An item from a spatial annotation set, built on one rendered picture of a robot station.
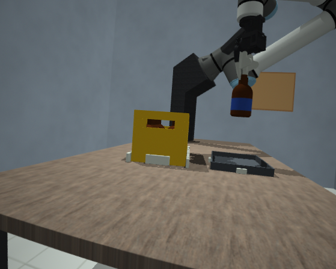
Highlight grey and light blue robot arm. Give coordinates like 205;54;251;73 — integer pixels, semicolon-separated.
198;0;336;89

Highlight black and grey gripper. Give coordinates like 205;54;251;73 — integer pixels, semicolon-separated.
234;15;266;80

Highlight yellow bottle crate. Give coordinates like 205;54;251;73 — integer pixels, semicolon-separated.
131;110;189;167

